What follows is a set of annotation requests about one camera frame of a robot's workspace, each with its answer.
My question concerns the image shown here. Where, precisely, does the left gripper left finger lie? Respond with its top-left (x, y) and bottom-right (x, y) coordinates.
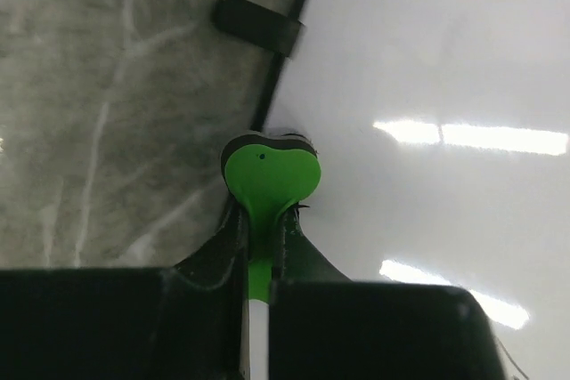
top-left (1, 206), bottom-right (248, 379)

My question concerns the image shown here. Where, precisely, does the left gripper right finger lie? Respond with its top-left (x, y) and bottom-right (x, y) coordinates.
top-left (269, 208), bottom-right (506, 379)

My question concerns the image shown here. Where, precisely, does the green whiteboard eraser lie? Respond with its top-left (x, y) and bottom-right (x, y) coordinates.
top-left (221, 131), bottom-right (322, 303)

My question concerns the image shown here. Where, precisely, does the white whiteboard black frame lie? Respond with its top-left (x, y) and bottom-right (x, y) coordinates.
top-left (211, 0), bottom-right (570, 380)

